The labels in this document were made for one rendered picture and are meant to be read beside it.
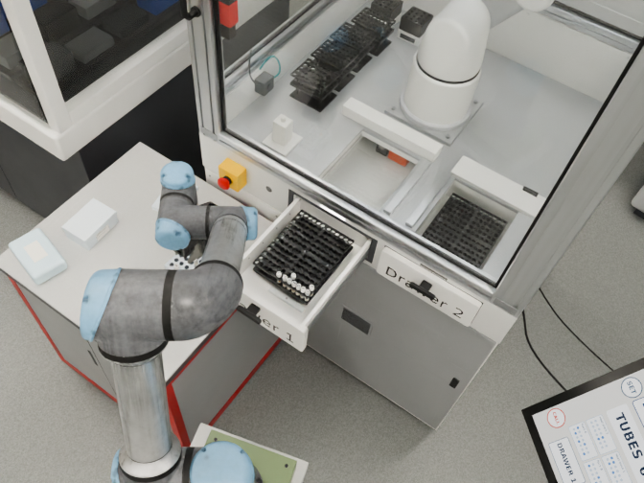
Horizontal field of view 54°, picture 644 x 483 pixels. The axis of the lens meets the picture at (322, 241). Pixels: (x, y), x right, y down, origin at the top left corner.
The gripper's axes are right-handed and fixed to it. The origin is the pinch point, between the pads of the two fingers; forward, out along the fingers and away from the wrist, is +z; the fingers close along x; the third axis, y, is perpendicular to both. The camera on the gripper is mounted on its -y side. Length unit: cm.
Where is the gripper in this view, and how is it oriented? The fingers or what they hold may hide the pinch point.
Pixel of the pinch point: (196, 252)
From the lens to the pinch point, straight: 172.3
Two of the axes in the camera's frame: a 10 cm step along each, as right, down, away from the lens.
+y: -5.8, 6.4, -5.0
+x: 8.1, 5.2, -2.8
